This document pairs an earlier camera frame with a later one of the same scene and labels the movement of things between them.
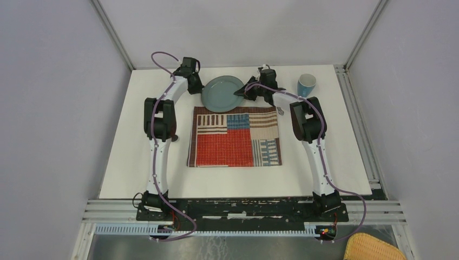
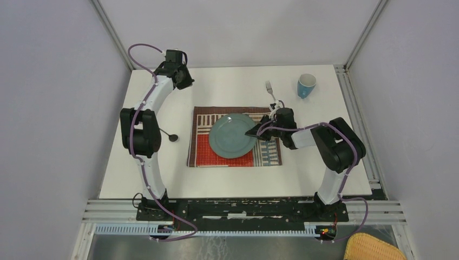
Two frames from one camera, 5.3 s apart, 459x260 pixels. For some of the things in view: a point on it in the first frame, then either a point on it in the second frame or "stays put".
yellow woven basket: (362, 246) stays put
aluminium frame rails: (377, 215) stays put
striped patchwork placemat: (246, 136) stays put
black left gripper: (199, 89) → (189, 81)
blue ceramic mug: (306, 84) stays put
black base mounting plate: (242, 214) stays put
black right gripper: (247, 94) → (262, 135)
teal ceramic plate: (217, 93) → (228, 137)
